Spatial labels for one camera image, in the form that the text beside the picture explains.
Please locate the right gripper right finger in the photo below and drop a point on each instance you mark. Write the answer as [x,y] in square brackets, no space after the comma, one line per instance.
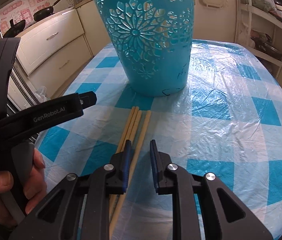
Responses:
[157,167]

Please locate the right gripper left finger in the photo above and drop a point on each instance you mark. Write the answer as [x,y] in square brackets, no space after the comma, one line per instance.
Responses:
[125,165]

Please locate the wooden chopstick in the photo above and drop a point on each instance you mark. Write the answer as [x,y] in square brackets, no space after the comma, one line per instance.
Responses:
[113,198]
[134,160]
[124,133]
[131,125]

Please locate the person left hand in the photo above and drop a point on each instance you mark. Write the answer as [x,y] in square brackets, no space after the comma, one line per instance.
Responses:
[35,188]

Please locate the white plastic bag on floor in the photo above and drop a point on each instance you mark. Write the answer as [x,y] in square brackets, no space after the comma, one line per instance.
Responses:
[40,94]

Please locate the black wok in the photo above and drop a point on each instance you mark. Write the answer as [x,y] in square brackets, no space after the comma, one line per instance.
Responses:
[15,28]

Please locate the black frying pan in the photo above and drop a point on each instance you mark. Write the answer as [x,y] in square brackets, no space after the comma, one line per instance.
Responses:
[44,13]

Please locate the teal perforated plastic basket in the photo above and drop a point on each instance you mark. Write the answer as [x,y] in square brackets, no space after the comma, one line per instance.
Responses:
[152,39]

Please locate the dark pot on cart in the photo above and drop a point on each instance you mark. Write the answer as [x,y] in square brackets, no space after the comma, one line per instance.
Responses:
[265,47]

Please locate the white rolling storage cart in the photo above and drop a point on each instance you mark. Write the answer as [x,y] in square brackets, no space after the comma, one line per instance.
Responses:
[253,22]

